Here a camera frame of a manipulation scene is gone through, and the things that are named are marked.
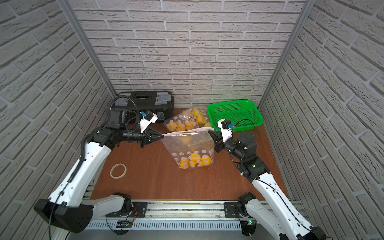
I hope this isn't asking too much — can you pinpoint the dotted zip bag with pears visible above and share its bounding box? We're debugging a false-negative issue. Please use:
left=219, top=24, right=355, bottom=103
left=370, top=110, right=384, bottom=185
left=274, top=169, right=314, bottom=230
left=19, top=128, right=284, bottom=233
left=162, top=127, right=215, bottom=170

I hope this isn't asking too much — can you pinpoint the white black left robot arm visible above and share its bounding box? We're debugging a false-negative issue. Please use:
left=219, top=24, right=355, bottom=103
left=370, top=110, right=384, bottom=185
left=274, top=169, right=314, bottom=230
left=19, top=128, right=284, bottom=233
left=34, top=106, right=164, bottom=235

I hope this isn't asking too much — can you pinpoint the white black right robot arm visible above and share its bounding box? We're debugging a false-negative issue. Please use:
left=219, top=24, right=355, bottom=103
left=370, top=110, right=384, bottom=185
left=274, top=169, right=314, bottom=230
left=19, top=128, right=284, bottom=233
left=209, top=129, right=327, bottom=240

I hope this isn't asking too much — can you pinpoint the clear zip bag with pears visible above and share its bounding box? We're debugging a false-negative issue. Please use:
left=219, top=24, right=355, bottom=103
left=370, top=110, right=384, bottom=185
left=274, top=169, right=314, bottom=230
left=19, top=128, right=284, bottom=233
left=164, top=106, right=212, bottom=133

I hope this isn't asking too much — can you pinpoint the black plastic toolbox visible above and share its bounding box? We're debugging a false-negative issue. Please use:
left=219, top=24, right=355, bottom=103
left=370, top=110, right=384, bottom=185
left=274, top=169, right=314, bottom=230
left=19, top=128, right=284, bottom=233
left=118, top=91, right=175, bottom=123

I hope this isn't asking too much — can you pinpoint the green plastic basket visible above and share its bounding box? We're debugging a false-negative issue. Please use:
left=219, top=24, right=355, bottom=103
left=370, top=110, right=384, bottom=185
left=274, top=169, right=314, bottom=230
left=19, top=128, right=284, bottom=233
left=207, top=100, right=264, bottom=132

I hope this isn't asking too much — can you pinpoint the clear tape roll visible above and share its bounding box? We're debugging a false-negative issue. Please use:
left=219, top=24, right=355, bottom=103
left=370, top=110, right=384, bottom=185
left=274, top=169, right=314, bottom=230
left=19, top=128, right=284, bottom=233
left=110, top=163, right=127, bottom=180

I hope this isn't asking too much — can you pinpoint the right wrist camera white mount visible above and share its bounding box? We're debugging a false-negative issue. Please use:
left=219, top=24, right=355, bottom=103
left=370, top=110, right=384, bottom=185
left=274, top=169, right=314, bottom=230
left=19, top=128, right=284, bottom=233
left=218, top=119, right=234, bottom=143

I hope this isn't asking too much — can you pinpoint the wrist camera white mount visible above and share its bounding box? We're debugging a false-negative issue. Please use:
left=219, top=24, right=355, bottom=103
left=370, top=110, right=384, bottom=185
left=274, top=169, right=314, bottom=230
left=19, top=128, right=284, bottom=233
left=218, top=119, right=234, bottom=143
left=139, top=111, right=158, bottom=134

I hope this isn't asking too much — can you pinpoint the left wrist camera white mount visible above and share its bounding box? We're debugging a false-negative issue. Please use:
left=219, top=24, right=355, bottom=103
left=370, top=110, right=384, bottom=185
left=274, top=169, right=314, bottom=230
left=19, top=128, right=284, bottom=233
left=139, top=111, right=158, bottom=134

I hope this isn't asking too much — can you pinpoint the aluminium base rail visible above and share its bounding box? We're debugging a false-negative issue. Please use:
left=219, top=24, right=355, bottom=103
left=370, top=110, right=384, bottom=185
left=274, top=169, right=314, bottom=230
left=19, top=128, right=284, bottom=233
left=59, top=199, right=301, bottom=232

